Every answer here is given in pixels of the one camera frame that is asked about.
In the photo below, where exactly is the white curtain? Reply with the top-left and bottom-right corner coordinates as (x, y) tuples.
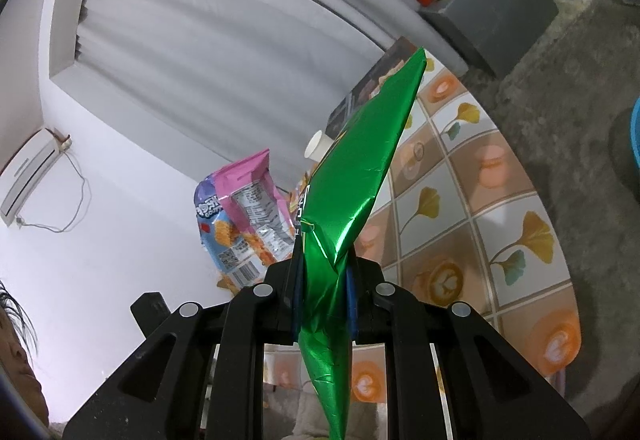
(75, 0), (468, 191)

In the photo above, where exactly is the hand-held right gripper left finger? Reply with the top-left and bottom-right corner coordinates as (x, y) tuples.
(62, 245), (306, 440)

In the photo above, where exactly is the grey cabinet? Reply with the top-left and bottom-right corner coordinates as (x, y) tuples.
(419, 0), (560, 80)

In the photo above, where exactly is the person's head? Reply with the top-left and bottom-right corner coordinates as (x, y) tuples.
(0, 280), (51, 440)

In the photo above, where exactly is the orange cracker packet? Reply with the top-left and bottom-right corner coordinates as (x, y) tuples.
(286, 170), (313, 215)

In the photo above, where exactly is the dark printed board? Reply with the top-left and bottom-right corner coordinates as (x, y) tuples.
(326, 37), (418, 133)

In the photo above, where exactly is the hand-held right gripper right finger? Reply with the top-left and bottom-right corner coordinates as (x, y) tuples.
(345, 255), (588, 440)

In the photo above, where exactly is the green chip bag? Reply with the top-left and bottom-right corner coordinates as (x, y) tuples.
(292, 47), (427, 440)

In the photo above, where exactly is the white air conditioner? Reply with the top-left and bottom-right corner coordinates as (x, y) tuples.
(0, 129), (71, 228)

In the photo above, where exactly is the white paper cup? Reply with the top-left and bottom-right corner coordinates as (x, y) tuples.
(305, 131), (335, 161)

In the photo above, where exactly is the blue plastic basket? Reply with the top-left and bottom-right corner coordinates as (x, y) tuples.
(631, 97), (640, 168)

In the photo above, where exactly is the air conditioner cable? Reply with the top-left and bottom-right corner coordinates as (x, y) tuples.
(17, 135), (93, 233)

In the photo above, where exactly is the leaf patterned tablecloth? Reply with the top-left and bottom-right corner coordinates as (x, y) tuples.
(262, 54), (583, 403)

